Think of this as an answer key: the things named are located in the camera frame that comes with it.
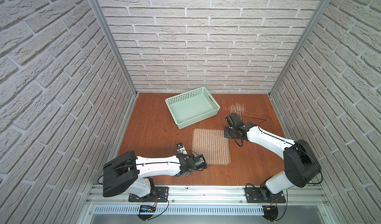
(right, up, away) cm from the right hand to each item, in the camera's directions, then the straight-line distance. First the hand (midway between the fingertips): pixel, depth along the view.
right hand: (224, 132), depth 90 cm
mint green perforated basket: (-23, +16, +22) cm, 35 cm away
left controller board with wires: (-42, -36, -19) cm, 58 cm away
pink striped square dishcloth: (-7, -8, +2) cm, 11 cm away
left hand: (-20, -14, -6) cm, 25 cm away
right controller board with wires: (+19, -35, -20) cm, 44 cm away
